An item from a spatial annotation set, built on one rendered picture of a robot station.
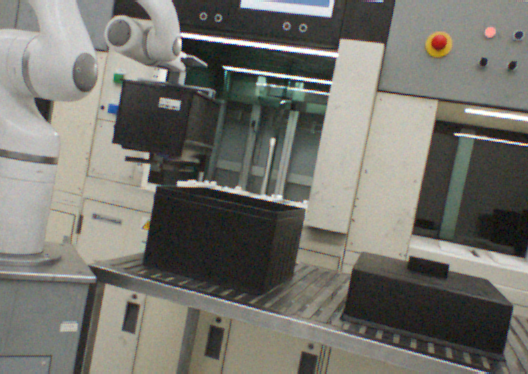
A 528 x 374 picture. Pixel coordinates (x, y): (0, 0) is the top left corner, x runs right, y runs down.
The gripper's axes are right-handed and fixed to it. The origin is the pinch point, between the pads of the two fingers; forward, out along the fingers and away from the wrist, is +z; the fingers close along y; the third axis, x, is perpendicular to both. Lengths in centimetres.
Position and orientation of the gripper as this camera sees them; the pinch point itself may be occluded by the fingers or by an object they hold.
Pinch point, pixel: (179, 64)
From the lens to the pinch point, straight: 160.0
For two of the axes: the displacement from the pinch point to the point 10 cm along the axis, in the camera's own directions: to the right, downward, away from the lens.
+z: 2.8, 0.0, 9.6
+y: 9.4, 2.0, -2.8
